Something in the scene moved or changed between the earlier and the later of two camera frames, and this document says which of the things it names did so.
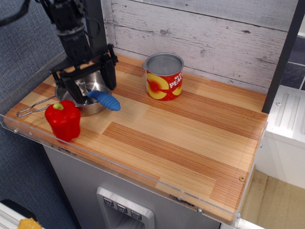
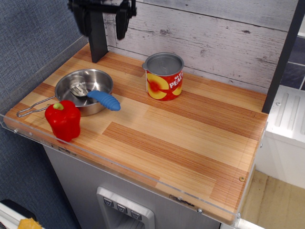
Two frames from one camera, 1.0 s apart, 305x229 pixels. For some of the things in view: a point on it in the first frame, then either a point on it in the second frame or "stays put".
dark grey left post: (96, 30) stays put
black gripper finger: (108, 69) → (122, 18)
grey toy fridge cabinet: (100, 200) stays put
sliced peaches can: (164, 75) stays put
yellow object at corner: (29, 223) stays put
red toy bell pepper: (64, 117) stays put
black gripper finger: (79, 97) → (84, 19)
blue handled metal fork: (107, 101) stays put
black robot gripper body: (78, 57) → (114, 6)
